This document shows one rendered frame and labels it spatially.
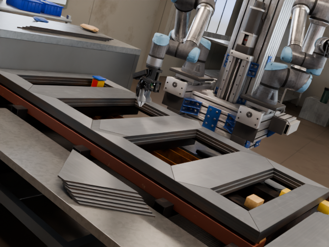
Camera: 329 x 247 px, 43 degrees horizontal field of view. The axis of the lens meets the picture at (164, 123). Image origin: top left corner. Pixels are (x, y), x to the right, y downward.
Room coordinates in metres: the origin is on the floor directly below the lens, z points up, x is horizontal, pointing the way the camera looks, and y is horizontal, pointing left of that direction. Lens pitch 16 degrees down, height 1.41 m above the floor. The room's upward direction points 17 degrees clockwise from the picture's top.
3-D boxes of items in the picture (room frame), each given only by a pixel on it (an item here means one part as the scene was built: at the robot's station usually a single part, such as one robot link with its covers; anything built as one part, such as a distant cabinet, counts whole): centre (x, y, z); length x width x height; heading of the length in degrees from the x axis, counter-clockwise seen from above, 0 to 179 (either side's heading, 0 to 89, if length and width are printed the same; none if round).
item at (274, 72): (2.47, -0.53, 1.20); 0.13 x 0.12 x 0.14; 90
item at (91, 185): (1.29, 0.18, 0.77); 0.45 x 0.20 x 0.04; 56
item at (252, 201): (1.50, -0.42, 0.79); 0.06 x 0.05 x 0.04; 146
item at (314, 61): (2.20, -0.64, 1.34); 0.11 x 0.08 x 0.11; 90
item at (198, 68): (2.68, -0.08, 1.09); 0.15 x 0.15 x 0.10
